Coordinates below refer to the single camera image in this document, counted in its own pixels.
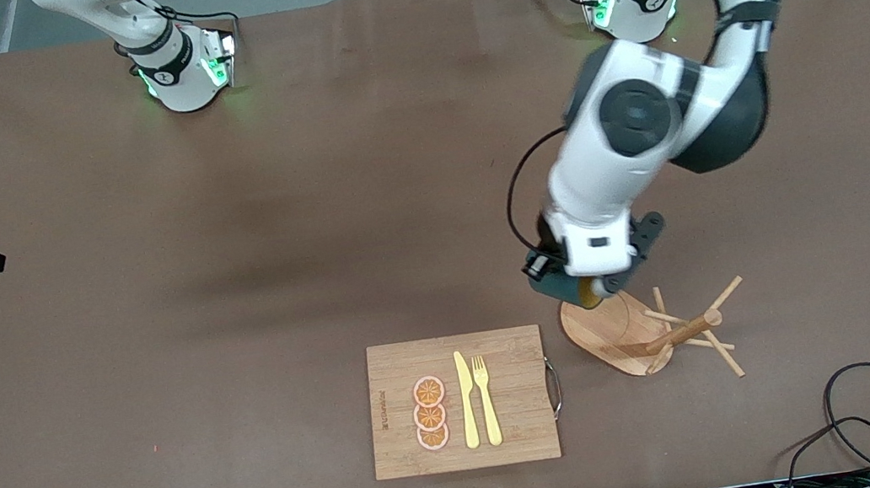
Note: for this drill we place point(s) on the orange slice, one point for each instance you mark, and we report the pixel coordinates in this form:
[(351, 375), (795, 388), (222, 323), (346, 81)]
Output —
[(428, 391)]

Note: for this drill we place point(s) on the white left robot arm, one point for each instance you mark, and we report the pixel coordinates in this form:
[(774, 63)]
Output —
[(639, 122)]

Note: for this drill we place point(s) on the dark green mug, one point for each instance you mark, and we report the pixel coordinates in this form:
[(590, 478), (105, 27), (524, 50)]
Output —
[(556, 291)]

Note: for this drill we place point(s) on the yellow plastic fork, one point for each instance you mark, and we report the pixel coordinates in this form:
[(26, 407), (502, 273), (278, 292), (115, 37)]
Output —
[(491, 415)]

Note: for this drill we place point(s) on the wooden mug rack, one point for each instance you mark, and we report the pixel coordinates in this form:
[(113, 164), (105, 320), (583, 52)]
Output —
[(596, 332)]

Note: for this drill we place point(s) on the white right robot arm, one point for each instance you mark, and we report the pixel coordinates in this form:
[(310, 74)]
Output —
[(183, 75)]

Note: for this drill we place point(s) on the yellow plastic knife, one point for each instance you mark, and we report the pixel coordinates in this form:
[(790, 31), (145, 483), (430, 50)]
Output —
[(468, 409)]

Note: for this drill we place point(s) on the bamboo cutting board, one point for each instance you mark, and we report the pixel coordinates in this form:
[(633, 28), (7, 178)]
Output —
[(404, 444)]

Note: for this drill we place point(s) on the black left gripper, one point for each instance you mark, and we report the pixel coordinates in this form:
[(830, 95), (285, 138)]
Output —
[(555, 288)]

